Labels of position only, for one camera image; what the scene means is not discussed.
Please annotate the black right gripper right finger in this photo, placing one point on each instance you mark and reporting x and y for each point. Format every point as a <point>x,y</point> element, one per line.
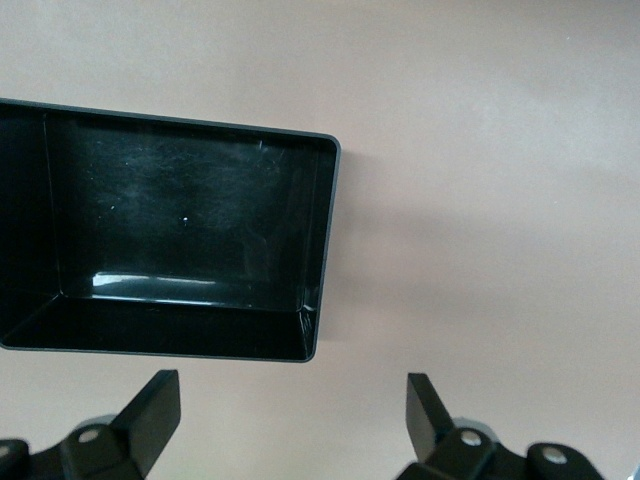
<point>430,430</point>

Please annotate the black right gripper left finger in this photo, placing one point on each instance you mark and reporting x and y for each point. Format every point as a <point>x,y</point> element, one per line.
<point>145,430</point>

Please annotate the black plastic box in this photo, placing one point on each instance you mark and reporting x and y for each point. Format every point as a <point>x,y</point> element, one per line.
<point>175,210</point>

